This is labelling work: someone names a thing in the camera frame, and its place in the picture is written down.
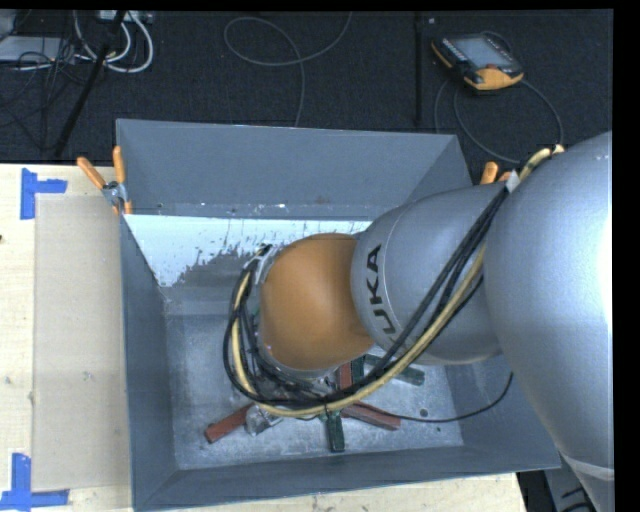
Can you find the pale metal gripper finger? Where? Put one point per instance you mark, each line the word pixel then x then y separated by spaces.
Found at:
pixel 256 427
pixel 267 413

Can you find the red-brown flat block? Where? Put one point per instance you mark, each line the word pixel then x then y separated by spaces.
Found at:
pixel 376 418
pixel 225 426
pixel 346 376

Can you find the dark green flat block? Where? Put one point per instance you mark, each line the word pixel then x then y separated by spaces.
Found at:
pixel 406 375
pixel 336 436

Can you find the pale wood flat board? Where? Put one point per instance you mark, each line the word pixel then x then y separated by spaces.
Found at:
pixel 75 325

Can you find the grey metal bin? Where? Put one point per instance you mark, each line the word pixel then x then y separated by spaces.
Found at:
pixel 210 165

